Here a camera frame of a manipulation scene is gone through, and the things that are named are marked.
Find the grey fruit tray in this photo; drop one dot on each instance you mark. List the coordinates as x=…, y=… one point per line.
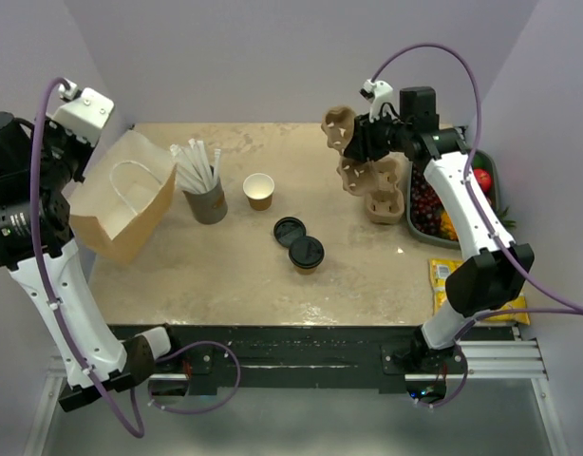
x=492, y=198

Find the yellow snack packet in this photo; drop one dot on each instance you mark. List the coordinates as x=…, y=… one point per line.
x=441, y=268

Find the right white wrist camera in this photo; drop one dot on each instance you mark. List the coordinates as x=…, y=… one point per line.
x=380, y=96

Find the dark red grapes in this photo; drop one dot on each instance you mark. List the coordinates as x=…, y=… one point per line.
x=425, y=205

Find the cardboard cup carrier tray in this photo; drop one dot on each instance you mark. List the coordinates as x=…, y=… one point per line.
x=385, y=203

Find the green lime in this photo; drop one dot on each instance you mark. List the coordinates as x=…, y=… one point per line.
x=478, y=162

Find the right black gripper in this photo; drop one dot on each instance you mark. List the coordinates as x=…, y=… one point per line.
x=363, y=145

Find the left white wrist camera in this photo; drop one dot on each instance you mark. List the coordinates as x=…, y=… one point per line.
x=84, y=112

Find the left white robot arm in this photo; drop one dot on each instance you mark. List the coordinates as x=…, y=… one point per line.
x=52, y=276

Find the brown paper coffee cup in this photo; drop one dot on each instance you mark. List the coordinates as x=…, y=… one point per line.
x=258, y=189

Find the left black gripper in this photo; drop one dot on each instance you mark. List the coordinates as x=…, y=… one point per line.
x=83, y=146

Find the grey straw holder tin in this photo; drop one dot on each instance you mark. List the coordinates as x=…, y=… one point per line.
x=210, y=207

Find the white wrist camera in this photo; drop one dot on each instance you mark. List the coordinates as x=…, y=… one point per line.
x=84, y=112
x=380, y=96

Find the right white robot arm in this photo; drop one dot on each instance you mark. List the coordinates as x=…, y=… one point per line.
x=407, y=122

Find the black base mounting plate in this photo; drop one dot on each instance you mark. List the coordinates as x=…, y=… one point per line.
x=294, y=357

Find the brown paper bag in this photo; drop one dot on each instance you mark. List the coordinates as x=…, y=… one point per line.
x=124, y=197

